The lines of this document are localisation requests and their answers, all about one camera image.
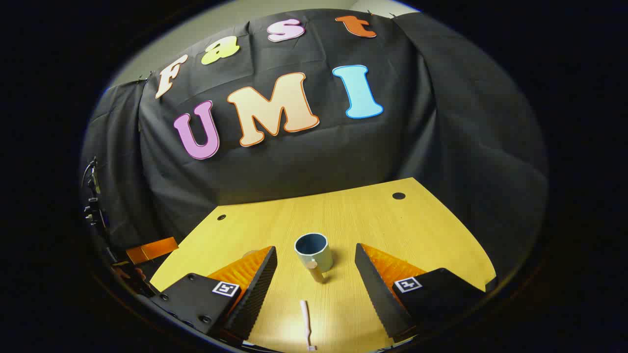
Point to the pink toothbrush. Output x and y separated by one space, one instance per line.
305 318

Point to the black backdrop cloth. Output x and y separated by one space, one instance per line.
319 157

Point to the round wooden coaster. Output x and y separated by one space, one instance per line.
249 254

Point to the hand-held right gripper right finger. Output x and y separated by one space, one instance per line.
378 294

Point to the yellow wooden desktop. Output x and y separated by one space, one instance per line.
353 220

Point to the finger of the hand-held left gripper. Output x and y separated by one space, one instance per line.
157 249

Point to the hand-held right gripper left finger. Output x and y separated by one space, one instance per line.
260 284

